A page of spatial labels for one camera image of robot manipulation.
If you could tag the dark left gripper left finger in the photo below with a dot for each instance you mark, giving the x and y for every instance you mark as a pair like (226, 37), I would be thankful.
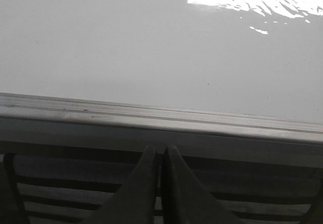
(134, 201)

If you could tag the white whiteboard with aluminium frame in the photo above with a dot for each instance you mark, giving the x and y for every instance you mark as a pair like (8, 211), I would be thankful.
(226, 79)

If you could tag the dark slatted rack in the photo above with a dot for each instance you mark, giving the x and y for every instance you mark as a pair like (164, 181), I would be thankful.
(65, 190)

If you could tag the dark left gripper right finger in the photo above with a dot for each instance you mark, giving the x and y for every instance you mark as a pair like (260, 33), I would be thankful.
(185, 200)

